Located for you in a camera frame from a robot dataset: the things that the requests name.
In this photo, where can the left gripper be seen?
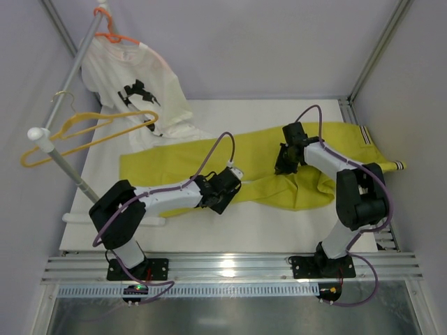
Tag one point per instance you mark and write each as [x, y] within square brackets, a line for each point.
[219, 201]

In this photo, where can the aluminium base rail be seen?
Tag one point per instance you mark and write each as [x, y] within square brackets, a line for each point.
[217, 267]

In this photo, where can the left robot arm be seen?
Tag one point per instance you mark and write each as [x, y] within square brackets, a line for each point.
[119, 212]

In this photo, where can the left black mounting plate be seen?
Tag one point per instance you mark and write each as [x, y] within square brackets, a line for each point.
[152, 269]

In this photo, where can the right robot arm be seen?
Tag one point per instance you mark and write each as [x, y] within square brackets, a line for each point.
[360, 195]

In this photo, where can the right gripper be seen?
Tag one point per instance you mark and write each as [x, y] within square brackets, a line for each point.
[286, 160]

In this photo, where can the black mounting plate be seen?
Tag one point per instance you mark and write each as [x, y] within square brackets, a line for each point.
[152, 269]
[313, 267]

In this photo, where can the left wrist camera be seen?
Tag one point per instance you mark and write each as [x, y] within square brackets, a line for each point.
[237, 172]

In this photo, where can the yellow-green trousers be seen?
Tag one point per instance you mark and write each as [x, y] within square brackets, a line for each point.
[255, 154]

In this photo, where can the grey clothes rack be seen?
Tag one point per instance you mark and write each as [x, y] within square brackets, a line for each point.
[80, 155]

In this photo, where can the white printed t-shirt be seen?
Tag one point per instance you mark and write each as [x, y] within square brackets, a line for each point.
[135, 80]

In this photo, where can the slotted cable duct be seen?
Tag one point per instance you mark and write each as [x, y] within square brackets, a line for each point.
[188, 290]

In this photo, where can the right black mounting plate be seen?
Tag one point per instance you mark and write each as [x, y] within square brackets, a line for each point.
[313, 267]

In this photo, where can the orange plastic hanger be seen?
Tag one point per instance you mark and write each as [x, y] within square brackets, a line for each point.
[111, 35]

